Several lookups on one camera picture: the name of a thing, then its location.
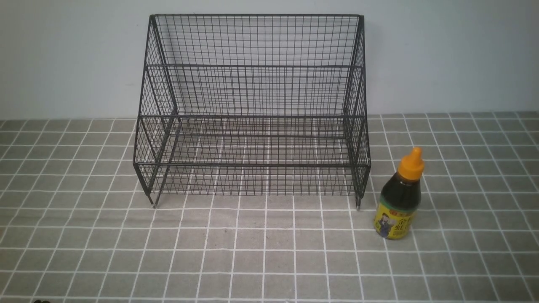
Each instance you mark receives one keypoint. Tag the seasoning bottle with orange cap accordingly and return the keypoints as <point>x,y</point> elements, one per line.
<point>400,197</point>

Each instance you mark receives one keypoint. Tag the grey checked tablecloth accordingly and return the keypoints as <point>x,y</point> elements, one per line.
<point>77,228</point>

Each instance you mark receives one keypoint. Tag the black wire mesh shelf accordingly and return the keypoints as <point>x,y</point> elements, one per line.
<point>248,104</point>

